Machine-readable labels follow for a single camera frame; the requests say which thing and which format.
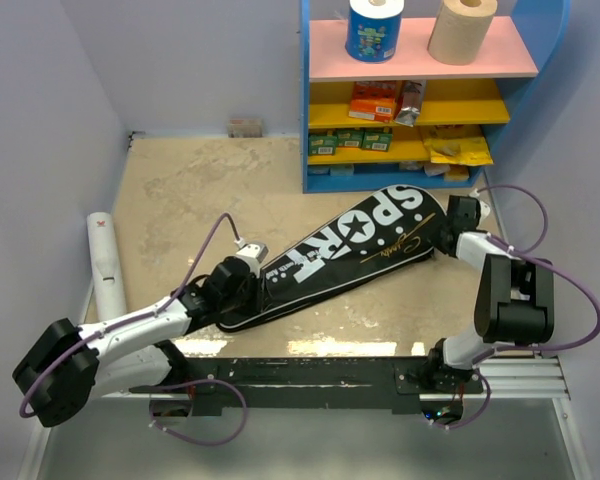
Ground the black sport racket bag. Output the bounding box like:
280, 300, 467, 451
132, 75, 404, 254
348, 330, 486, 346
216, 185, 446, 332

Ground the white shuttlecock tube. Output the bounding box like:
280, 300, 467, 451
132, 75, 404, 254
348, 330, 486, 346
87, 212, 127, 321

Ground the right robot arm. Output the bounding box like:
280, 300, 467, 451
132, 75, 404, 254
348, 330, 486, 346
425, 195, 554, 393

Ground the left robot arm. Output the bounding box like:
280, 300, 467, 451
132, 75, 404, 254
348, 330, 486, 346
12, 252, 262, 427

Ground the yellow snack bag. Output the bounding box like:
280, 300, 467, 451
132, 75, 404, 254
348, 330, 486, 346
420, 125, 493, 167

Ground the blue shelf unit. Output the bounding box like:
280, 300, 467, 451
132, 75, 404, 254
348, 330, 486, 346
299, 1, 570, 193

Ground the green box right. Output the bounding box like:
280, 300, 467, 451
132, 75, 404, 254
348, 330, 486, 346
361, 127, 393, 152

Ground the green box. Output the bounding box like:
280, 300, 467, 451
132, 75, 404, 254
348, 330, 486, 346
336, 128, 365, 149
308, 130, 338, 156
361, 127, 393, 152

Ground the silver snack bag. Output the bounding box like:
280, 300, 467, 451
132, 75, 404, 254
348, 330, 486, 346
394, 80, 426, 127

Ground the green box middle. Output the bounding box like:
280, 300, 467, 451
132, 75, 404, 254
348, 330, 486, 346
336, 128, 365, 149

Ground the orange snack box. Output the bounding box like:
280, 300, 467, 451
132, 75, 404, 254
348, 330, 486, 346
348, 81, 397, 123

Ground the green box left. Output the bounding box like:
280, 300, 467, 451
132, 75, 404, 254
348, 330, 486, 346
308, 130, 338, 156

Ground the small pink eraser box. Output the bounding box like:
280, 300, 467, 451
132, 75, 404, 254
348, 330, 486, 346
227, 117, 264, 138

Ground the brown paper towel roll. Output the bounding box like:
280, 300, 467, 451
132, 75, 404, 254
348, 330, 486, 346
427, 0, 498, 66

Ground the blue wrapped paper roll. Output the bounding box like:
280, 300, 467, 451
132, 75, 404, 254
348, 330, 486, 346
345, 0, 405, 63

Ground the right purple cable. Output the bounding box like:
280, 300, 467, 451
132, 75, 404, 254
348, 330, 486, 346
429, 184, 600, 431

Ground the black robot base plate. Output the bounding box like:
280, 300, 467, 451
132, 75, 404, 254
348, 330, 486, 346
129, 355, 486, 419

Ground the aluminium rail frame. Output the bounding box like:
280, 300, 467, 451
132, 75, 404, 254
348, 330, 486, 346
22, 137, 576, 479

